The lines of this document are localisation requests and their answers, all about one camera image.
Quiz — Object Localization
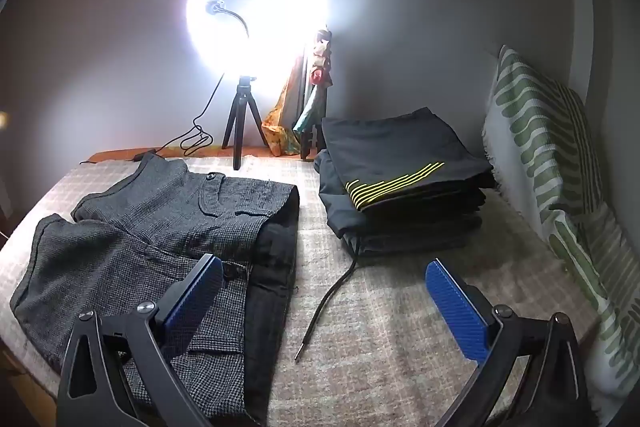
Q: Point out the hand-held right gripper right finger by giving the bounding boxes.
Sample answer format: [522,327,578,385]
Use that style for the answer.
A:
[425,258,591,427]

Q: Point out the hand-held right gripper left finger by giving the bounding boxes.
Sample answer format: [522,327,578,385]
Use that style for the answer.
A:
[56,254,224,427]

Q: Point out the grey checked pants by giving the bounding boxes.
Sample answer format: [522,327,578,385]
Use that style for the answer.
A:
[10,153,301,427]

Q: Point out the stack of dark folded pants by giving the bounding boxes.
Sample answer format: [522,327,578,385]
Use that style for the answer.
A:
[294,149,488,363]

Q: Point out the black pants yellow stripes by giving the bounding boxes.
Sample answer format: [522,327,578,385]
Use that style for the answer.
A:
[320,107,496,214]

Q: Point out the beige checked blanket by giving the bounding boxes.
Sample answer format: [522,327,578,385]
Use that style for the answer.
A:
[0,154,601,427]

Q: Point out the brown wooden bed ledge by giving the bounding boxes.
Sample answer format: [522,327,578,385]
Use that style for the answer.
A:
[85,142,321,164]

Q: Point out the green patterned white pillow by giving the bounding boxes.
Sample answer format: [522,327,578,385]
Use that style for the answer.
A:
[482,45,640,403]

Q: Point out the black tripod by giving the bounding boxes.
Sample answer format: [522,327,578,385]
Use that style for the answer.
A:
[223,76,268,171]

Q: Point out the colourful hanging cloth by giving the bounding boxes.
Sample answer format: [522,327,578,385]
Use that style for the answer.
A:
[262,27,335,158]

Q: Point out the black gooseneck phone holder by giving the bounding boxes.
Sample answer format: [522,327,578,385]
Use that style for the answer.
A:
[205,0,251,78]

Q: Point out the black power cable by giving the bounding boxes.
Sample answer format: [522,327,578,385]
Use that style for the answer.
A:
[80,74,224,165]

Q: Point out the white ring light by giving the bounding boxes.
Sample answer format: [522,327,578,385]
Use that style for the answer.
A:
[186,0,331,82]

